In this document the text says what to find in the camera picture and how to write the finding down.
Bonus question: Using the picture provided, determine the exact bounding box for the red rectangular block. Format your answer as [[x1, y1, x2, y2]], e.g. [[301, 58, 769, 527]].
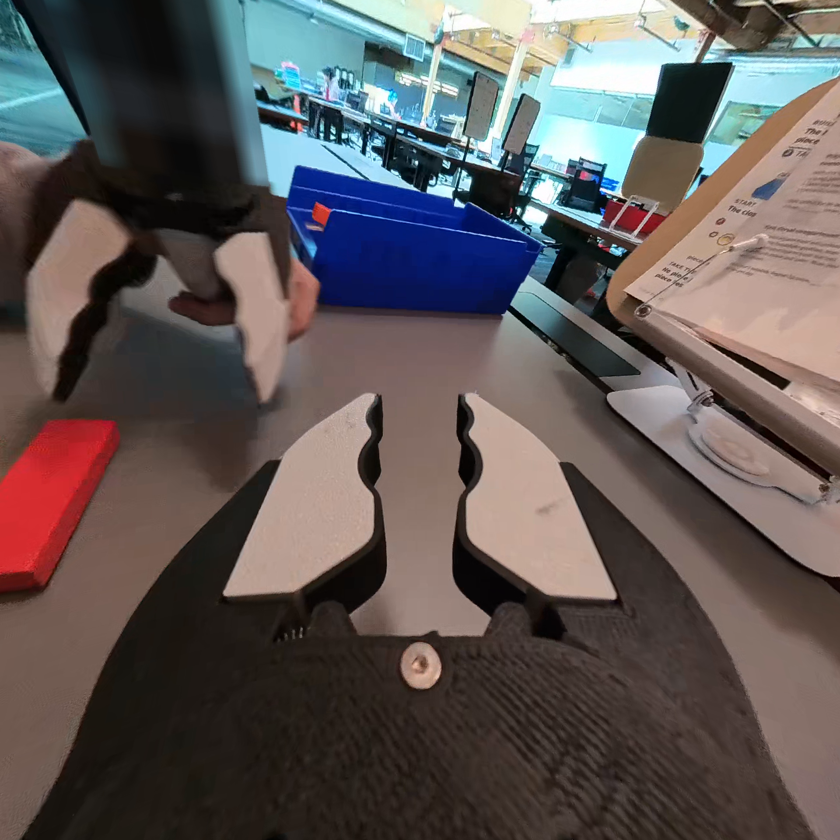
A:
[[0, 420, 121, 593]]

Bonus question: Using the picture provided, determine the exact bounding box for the white table with wooden edge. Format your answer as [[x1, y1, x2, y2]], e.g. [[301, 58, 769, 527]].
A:
[[259, 123, 421, 193]]

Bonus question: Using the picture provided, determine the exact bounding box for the blue plastic bin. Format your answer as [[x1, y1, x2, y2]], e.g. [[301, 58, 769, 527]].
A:
[[287, 165, 546, 316]]

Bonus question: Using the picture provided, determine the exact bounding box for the black and cream board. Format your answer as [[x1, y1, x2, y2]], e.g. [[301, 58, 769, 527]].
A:
[[620, 62, 736, 214]]

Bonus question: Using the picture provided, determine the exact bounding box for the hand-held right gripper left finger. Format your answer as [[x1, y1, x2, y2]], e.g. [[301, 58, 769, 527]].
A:
[[223, 392, 388, 614]]

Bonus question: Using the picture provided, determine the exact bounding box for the red plastic bin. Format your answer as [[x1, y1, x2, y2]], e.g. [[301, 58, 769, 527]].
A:
[[602, 199, 658, 232]]

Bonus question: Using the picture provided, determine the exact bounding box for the dotted panel on stand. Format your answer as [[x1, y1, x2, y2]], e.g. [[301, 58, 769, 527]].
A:
[[502, 93, 543, 172], [465, 71, 501, 191]]

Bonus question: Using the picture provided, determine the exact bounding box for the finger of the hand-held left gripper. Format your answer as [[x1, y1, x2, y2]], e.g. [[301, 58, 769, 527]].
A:
[[26, 199, 160, 404], [213, 231, 291, 405]]

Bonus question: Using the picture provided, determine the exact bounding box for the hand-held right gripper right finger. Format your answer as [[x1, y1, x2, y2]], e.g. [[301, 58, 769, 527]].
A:
[[454, 392, 619, 618]]

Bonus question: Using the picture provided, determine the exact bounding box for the black office chair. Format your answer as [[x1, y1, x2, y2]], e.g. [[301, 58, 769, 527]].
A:
[[453, 164, 526, 221]]

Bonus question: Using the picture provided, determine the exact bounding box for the wooden document stand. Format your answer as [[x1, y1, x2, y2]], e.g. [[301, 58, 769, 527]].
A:
[[605, 77, 840, 578]]

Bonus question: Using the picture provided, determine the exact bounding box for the person's left hand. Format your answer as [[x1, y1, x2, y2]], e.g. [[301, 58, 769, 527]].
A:
[[167, 258, 322, 343]]

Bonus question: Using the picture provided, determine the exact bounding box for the black desk cable cover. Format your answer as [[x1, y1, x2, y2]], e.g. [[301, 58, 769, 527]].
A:
[[511, 276, 641, 395]]

